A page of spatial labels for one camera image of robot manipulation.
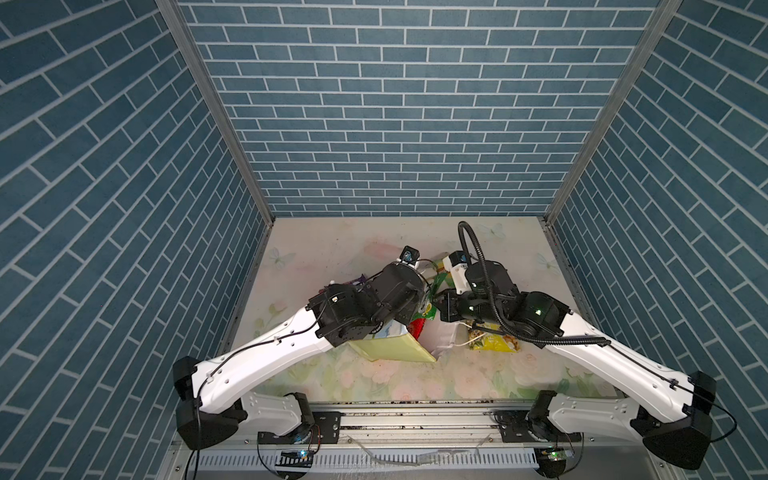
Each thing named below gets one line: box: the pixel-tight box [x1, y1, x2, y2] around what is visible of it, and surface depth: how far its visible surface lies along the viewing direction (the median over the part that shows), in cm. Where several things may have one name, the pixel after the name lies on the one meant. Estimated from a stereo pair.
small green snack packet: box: [412, 296, 438, 322], surface depth 71 cm
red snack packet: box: [408, 318, 426, 340], surface depth 75 cm
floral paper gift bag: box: [348, 319, 486, 362], surface depth 69 cm
